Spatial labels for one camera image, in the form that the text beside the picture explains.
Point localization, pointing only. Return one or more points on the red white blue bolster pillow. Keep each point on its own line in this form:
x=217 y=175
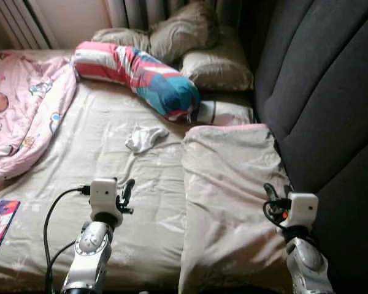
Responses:
x=141 y=76

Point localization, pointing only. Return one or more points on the folded beige duvet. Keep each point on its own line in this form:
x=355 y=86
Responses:
x=230 y=202

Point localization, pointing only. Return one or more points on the white sock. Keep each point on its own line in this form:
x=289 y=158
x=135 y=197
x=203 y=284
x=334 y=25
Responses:
x=144 y=138

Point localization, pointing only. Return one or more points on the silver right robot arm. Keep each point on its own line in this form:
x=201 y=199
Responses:
x=308 y=263

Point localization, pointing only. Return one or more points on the colourful comic book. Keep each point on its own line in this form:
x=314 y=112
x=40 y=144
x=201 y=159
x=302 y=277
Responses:
x=1 y=226

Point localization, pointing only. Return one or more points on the grey striped curtain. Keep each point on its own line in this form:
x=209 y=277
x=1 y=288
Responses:
x=15 y=21
x=138 y=11

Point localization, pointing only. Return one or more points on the pink cartoon print blanket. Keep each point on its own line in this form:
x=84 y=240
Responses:
x=24 y=110

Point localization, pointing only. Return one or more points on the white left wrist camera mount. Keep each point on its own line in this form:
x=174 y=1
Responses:
x=103 y=195

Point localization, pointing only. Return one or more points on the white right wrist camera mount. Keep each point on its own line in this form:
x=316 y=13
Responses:
x=303 y=211

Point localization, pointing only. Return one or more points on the white garment with dark stripe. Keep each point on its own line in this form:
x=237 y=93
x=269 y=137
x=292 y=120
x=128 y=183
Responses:
x=230 y=113

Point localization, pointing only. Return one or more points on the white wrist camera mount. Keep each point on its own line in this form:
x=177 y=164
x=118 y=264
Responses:
x=103 y=195
x=303 y=211

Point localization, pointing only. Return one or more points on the dark grey padded chair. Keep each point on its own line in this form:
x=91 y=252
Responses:
x=325 y=92

